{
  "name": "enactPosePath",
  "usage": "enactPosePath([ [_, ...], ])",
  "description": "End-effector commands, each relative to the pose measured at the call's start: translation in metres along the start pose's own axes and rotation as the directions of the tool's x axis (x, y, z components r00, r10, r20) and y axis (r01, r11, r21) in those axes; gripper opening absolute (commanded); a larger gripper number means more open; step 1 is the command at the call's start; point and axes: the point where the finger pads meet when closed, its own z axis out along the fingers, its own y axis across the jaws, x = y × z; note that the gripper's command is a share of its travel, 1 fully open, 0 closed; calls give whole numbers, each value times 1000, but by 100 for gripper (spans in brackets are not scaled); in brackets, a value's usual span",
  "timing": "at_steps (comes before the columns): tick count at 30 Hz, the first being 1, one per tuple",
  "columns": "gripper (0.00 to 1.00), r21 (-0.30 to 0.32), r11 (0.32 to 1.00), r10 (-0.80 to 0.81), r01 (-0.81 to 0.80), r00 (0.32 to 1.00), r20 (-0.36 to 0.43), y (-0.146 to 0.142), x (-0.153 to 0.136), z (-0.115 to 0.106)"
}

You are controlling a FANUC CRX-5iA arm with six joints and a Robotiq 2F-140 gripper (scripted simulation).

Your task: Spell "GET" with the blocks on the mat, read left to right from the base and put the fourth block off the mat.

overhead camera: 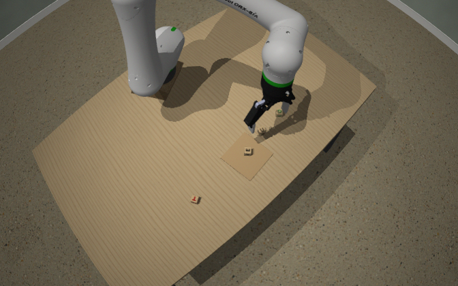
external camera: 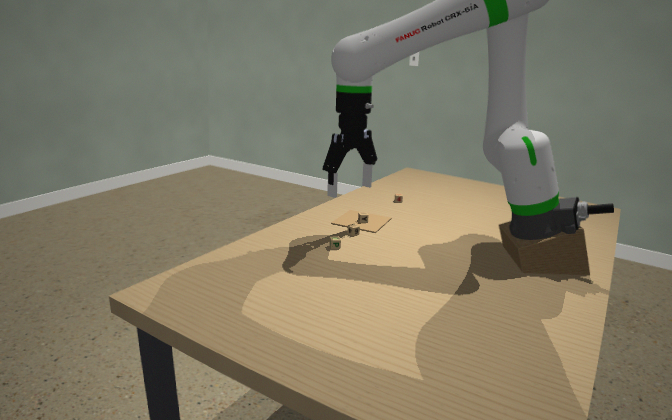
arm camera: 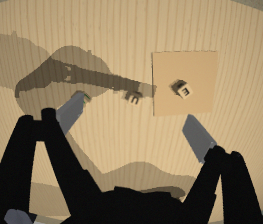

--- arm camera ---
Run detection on tan block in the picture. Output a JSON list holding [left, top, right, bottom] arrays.
[[83, 91, 92, 109], [127, 89, 143, 107], [174, 81, 193, 100]]

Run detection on tan flat mat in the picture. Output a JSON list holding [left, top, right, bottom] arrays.
[[152, 51, 218, 117]]

